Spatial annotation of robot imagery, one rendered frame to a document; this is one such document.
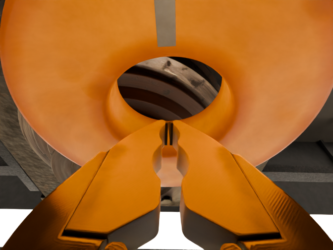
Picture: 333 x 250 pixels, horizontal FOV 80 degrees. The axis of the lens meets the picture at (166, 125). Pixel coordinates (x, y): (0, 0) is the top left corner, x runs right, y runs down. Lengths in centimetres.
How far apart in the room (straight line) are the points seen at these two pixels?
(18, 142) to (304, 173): 607
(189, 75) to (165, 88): 5
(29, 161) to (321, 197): 949
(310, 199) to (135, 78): 926
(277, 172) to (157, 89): 567
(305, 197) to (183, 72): 914
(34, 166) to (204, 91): 76
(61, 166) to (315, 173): 627
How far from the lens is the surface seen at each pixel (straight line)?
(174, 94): 35
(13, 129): 82
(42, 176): 100
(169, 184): 16
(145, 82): 34
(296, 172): 617
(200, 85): 37
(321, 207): 949
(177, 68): 35
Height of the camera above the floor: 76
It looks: 43 degrees up
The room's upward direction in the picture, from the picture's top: 178 degrees counter-clockwise
